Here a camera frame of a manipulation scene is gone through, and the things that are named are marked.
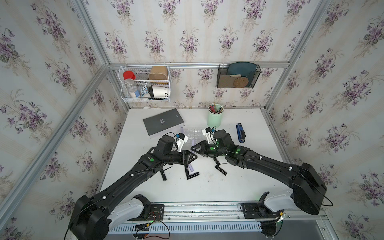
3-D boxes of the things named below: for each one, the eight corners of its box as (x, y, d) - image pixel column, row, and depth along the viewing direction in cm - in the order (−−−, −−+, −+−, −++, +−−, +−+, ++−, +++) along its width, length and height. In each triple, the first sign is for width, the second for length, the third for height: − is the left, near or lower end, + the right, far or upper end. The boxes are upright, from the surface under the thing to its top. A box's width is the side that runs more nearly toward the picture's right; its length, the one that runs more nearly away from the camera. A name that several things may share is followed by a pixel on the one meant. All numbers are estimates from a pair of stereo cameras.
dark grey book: (148, 136, 103) (147, 133, 101) (143, 121, 112) (142, 119, 110) (183, 123, 111) (183, 120, 109) (176, 110, 120) (176, 107, 118)
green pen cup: (207, 127, 109) (209, 113, 97) (207, 117, 115) (208, 103, 103) (220, 127, 109) (224, 113, 97) (219, 118, 115) (222, 103, 103)
